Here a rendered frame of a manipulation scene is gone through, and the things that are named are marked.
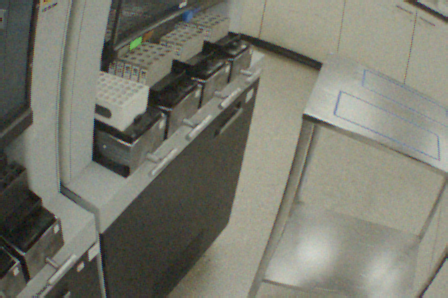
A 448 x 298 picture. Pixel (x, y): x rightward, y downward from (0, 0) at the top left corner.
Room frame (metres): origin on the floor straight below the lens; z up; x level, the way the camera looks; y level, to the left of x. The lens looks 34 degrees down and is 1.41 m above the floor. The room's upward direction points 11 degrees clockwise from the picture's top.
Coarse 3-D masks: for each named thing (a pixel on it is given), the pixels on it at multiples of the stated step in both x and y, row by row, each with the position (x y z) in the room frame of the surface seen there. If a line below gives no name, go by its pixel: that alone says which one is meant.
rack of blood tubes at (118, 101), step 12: (108, 84) 0.98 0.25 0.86; (120, 84) 0.98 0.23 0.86; (132, 84) 1.00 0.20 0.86; (96, 96) 0.92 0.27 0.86; (108, 96) 0.93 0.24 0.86; (120, 96) 0.94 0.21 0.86; (132, 96) 0.95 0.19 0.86; (144, 96) 0.97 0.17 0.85; (96, 108) 0.97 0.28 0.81; (108, 108) 0.91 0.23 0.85; (120, 108) 0.90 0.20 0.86; (132, 108) 0.93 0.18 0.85; (144, 108) 0.98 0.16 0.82; (108, 120) 0.91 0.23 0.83; (120, 120) 0.90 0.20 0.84; (132, 120) 0.93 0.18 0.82
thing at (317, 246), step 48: (336, 96) 1.21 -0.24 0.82; (384, 96) 1.30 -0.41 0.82; (384, 144) 1.04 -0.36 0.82; (432, 144) 1.11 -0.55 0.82; (288, 192) 1.09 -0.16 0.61; (288, 240) 1.29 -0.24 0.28; (336, 240) 1.31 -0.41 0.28; (384, 240) 1.33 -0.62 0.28; (336, 288) 1.07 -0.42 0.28; (384, 288) 1.08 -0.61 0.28
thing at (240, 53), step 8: (240, 40) 1.42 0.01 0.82; (232, 48) 1.35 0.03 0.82; (240, 48) 1.36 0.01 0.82; (248, 48) 1.40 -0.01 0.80; (224, 56) 1.32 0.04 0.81; (232, 56) 1.31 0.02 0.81; (240, 56) 1.34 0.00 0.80; (248, 56) 1.40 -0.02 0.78; (232, 64) 1.30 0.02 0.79; (240, 64) 1.35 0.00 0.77; (248, 64) 1.41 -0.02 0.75; (232, 72) 1.31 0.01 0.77; (240, 72) 1.36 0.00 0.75; (248, 72) 1.36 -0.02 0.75; (256, 72) 1.36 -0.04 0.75; (232, 80) 1.32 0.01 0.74; (248, 80) 1.31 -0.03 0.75
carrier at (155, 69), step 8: (168, 48) 1.15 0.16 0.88; (160, 56) 1.11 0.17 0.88; (168, 56) 1.13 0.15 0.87; (144, 64) 1.06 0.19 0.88; (152, 64) 1.06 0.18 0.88; (160, 64) 1.10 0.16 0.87; (168, 64) 1.13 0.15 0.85; (144, 72) 1.05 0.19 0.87; (152, 72) 1.07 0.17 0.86; (160, 72) 1.10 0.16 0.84; (168, 72) 1.14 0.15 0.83; (144, 80) 1.05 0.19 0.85; (152, 80) 1.07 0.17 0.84
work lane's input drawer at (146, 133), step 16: (144, 112) 0.97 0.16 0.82; (160, 112) 0.98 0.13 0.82; (96, 128) 0.90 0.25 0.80; (112, 128) 0.90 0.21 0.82; (128, 128) 0.91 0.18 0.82; (144, 128) 0.92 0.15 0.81; (160, 128) 0.98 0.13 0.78; (96, 144) 0.90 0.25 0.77; (112, 144) 0.88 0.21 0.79; (128, 144) 0.87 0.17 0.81; (144, 144) 0.92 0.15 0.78; (160, 144) 0.98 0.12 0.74; (128, 160) 0.87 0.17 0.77; (144, 160) 0.92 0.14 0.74; (160, 160) 0.92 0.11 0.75
